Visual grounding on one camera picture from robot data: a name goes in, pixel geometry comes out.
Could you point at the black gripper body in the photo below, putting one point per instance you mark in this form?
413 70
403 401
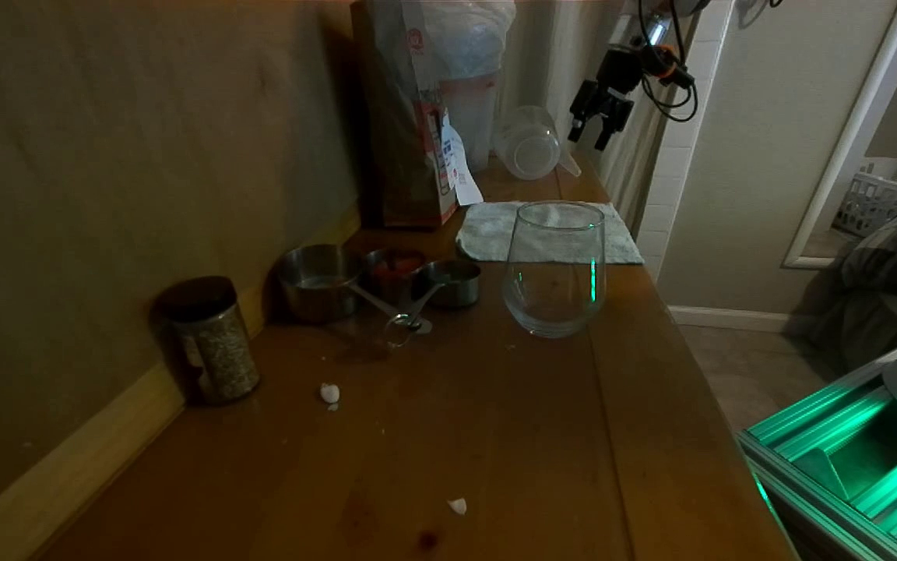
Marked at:
619 75

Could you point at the small steel measuring cup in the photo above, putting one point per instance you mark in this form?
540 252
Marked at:
456 281

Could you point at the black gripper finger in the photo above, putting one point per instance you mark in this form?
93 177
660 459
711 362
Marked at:
582 113
608 125

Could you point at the wooden back panel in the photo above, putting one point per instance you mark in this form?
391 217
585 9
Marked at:
107 187

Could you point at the brown bag with label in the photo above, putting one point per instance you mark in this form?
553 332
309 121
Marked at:
396 146

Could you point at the white folded cloth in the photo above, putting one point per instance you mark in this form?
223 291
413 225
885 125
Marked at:
491 235

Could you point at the wooden dresser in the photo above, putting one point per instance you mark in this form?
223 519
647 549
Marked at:
491 436

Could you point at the medium steel measuring cup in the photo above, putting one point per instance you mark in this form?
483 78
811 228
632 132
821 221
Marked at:
393 273

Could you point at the clear stemless glass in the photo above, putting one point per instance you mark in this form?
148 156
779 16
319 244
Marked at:
555 281

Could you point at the spice can with dark lid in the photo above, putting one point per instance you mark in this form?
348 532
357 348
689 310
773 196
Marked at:
217 348

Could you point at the white laundry basket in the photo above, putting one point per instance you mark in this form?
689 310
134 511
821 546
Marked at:
885 196

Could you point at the white door frame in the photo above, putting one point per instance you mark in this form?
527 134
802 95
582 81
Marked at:
848 134

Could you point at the small white crumb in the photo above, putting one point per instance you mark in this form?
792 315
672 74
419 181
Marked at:
330 394
459 506

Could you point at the white printed paper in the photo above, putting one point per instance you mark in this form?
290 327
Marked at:
459 159

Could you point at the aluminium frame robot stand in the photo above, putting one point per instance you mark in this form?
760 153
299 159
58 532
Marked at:
841 468

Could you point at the plaid blanket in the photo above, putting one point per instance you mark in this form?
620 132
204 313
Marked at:
872 291

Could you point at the translucent plastic measuring jar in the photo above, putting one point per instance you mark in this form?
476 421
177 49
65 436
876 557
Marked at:
532 146

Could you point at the large steel measuring cup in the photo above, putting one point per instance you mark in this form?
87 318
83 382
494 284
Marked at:
314 281

